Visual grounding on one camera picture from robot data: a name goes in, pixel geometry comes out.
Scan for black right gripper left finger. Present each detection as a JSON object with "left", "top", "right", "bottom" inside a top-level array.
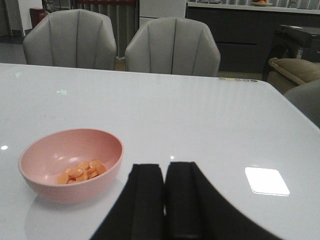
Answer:
[{"left": 91, "top": 164, "right": 164, "bottom": 240}]

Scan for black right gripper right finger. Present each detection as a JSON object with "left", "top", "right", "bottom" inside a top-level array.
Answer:
[{"left": 165, "top": 162, "right": 278, "bottom": 240}]

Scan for orange ham slices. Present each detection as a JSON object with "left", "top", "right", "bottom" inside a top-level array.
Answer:
[{"left": 56, "top": 158, "right": 107, "bottom": 185}]

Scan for pink bowl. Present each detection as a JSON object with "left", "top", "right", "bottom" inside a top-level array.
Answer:
[{"left": 18, "top": 128, "right": 124, "bottom": 204}]

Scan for grey chair at right edge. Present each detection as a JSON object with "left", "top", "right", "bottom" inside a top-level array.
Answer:
[{"left": 284, "top": 79, "right": 320, "bottom": 128}]

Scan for right beige upholstered chair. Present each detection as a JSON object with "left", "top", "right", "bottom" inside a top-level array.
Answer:
[{"left": 125, "top": 17, "right": 221, "bottom": 77}]

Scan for beige upholstered chair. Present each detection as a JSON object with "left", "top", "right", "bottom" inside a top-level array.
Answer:
[
  {"left": 125, "top": 17, "right": 221, "bottom": 77},
  {"left": 23, "top": 9, "right": 117, "bottom": 70}
]

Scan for dark sideboard counter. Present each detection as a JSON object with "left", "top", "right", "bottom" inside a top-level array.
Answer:
[{"left": 186, "top": 2, "right": 320, "bottom": 73}]

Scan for left beige upholstered chair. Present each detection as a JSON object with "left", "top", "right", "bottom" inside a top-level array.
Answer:
[{"left": 23, "top": 9, "right": 117, "bottom": 70}]

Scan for white drawer cabinet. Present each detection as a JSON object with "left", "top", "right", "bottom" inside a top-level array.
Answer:
[{"left": 139, "top": 0, "right": 187, "bottom": 27}]

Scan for dark side table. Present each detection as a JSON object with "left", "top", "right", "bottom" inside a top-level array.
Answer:
[{"left": 262, "top": 25, "right": 320, "bottom": 81}]

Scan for fruit plate on counter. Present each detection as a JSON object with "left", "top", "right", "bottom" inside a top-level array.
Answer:
[{"left": 251, "top": 0, "right": 273, "bottom": 7}]

